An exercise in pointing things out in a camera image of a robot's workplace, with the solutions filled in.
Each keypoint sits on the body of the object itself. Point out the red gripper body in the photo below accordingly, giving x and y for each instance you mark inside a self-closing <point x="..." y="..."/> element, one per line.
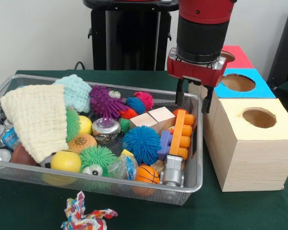
<point x="194" y="72"/>

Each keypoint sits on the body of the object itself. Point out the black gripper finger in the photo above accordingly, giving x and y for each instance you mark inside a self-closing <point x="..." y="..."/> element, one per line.
<point x="207" y="100"/>
<point x="179" y="92"/>

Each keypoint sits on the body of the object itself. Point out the wooden cube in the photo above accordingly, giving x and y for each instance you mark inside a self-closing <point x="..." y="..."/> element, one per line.
<point x="144" y="121"/>
<point x="162" y="116"/>

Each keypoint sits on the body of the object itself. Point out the purple spiky toy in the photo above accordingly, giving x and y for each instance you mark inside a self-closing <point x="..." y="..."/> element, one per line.
<point x="105" y="100"/>

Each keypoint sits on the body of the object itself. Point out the cream waffle cloth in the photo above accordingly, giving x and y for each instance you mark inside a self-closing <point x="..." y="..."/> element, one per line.
<point x="36" y="119"/>

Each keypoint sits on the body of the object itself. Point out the multicolour patterned cloth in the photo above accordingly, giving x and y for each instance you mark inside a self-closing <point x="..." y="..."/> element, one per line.
<point x="84" y="218"/>

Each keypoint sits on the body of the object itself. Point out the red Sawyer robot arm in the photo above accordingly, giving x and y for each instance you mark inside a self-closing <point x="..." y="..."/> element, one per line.
<point x="201" y="31"/>

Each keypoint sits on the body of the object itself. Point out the wooden box with three holes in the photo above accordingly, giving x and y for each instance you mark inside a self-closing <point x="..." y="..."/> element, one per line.
<point x="254" y="163"/>

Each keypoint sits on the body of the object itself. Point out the clear mesh bin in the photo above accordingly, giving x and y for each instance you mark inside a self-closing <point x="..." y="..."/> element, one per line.
<point x="14" y="81"/>

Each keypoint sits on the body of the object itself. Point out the orange building block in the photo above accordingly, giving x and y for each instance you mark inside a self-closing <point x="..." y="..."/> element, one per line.
<point x="180" y="134"/>

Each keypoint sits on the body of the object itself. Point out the blue spiky ball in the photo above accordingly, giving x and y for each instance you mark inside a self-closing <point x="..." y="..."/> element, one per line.
<point x="141" y="141"/>

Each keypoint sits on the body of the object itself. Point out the orange toy basketball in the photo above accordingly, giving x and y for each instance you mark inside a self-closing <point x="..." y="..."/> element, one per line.
<point x="147" y="174"/>

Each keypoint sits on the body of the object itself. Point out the black chair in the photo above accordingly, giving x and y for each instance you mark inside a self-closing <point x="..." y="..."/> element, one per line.
<point x="285" y="48"/>

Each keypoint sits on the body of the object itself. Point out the light teal waffle cloth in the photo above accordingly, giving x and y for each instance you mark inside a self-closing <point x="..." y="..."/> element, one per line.
<point x="76" y="93"/>

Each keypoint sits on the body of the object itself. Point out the green spiky ball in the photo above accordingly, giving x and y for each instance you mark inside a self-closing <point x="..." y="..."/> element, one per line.
<point x="96" y="158"/>

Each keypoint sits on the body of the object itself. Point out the tan burger toy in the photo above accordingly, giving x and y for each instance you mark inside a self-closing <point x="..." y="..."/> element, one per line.
<point x="82" y="142"/>

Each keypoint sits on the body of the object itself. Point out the large yellow ball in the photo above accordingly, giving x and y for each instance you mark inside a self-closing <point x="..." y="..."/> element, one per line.
<point x="66" y="160"/>

